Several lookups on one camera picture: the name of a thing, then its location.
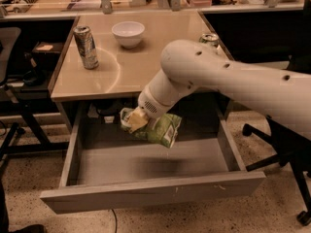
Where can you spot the grey open drawer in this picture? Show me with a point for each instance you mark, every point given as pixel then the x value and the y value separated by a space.
pixel 106 168

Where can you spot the green white soda can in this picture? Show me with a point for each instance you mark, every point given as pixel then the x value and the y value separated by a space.
pixel 210 39

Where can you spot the black box with label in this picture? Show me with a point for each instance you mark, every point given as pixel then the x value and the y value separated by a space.
pixel 46 54

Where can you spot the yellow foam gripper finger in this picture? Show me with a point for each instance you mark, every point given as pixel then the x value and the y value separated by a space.
pixel 136 119

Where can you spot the green jalapeno chip bag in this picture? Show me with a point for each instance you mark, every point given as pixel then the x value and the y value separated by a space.
pixel 162 130

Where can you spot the tall silver drink can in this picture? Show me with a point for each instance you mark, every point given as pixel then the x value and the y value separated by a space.
pixel 86 46

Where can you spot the white ceramic bowl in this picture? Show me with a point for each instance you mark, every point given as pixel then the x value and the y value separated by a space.
pixel 128 34

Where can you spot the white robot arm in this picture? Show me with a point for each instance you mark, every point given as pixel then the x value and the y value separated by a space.
pixel 186 66

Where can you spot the grey office chair left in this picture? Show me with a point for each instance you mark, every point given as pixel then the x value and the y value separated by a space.
pixel 8 38

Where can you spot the wooden counter cabinet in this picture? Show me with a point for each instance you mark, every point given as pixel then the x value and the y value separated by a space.
pixel 122 72

